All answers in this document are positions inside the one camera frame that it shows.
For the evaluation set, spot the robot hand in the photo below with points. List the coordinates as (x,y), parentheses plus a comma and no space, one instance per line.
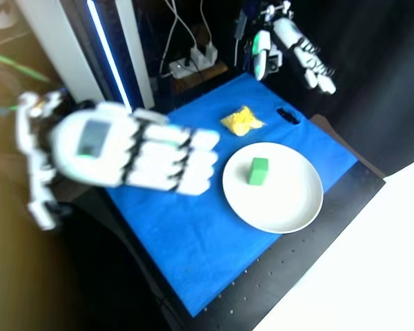
(100,151)
(286,31)

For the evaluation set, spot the bag of yellow beads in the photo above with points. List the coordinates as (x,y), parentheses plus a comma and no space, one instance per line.
(241,120)

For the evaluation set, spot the green block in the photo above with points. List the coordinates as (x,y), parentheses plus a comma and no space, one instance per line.
(258,172)

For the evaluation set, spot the white round plate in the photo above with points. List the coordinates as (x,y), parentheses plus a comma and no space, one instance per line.
(290,203)

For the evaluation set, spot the grey hanging adapter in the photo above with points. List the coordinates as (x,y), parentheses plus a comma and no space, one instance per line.
(241,24)

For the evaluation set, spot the white power strip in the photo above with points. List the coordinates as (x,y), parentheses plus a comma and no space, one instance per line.
(203,55)

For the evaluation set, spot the brown wooden box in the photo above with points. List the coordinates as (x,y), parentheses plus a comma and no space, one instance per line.
(207,74)

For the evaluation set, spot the blue light strip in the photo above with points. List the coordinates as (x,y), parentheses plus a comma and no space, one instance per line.
(107,51)

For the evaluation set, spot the black curtain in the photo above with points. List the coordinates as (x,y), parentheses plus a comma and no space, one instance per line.
(383,86)

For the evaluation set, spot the white square adapter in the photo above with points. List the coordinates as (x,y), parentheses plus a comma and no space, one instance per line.
(180,68)

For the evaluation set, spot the white column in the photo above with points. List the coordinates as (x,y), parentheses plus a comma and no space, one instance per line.
(55,45)

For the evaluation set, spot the blue cloth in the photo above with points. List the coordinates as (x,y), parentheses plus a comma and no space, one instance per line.
(193,227)

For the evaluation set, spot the black perforated board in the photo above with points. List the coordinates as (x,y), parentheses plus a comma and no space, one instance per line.
(296,269)

